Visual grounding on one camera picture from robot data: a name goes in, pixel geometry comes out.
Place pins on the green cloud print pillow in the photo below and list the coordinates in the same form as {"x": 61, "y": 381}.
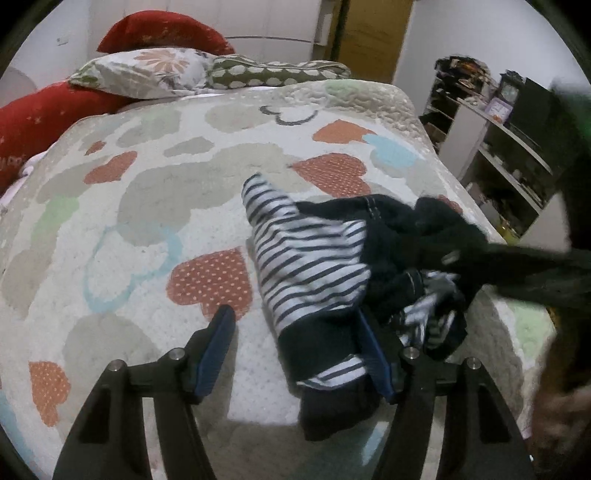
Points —
{"x": 277, "y": 74}

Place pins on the wooden door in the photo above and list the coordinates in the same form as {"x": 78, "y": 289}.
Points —
{"x": 369, "y": 37}

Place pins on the floral print pillow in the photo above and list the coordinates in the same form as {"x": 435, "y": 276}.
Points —
{"x": 147, "y": 71}

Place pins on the long red pillow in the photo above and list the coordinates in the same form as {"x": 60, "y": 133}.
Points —
{"x": 46, "y": 120}

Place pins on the small red pillow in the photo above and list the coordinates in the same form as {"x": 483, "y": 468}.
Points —
{"x": 161, "y": 32}

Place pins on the white fleece blanket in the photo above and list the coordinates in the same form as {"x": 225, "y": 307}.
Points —
{"x": 21, "y": 177}

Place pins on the white wardrobe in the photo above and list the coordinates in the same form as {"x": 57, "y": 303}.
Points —
{"x": 277, "y": 18}

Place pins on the white round headboard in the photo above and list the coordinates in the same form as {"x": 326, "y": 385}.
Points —
{"x": 14, "y": 85}

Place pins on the person's right forearm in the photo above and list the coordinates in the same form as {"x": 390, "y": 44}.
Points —
{"x": 563, "y": 397}

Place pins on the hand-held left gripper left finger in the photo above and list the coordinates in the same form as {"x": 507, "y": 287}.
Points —
{"x": 217, "y": 355}

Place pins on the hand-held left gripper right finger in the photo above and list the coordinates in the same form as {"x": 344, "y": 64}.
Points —
{"x": 376, "y": 362}

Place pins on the heart print quilt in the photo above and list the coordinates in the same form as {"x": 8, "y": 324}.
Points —
{"x": 152, "y": 207}

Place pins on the black screen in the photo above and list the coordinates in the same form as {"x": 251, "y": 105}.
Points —
{"x": 535, "y": 110}

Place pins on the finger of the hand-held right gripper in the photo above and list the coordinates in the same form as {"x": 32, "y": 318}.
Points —
{"x": 508, "y": 265}

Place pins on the white cluttered shelf unit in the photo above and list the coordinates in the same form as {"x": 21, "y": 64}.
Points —
{"x": 503, "y": 170}

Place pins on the dark navy striped shirt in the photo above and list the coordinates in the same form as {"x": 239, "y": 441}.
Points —
{"x": 300, "y": 258}

